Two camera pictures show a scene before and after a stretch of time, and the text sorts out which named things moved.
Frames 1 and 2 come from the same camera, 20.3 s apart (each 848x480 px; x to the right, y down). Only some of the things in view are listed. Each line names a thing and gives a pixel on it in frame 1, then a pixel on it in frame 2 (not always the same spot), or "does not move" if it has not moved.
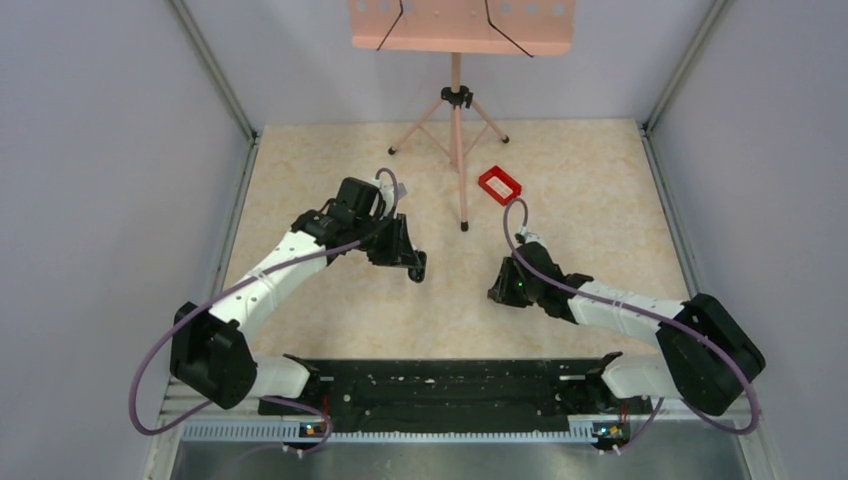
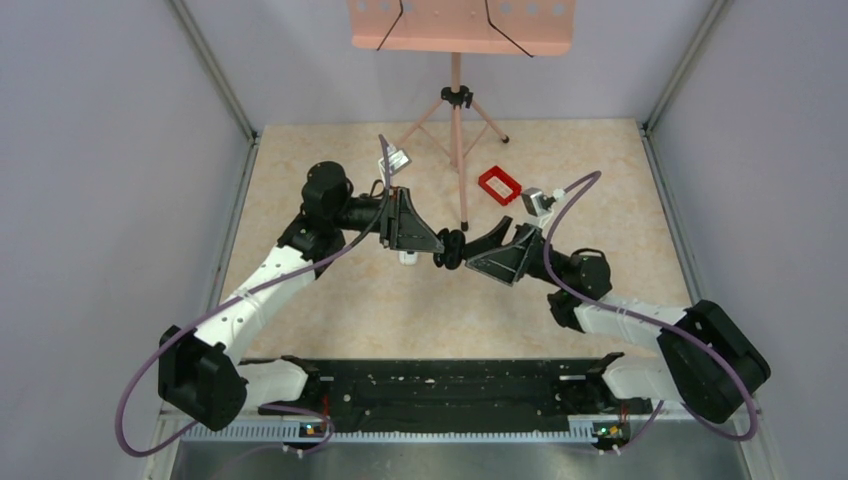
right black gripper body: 515,290 → 530,258
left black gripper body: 385,248 → 392,217
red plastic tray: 500,186 does not move
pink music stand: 528,28 does not move
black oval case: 417,274 → 453,242
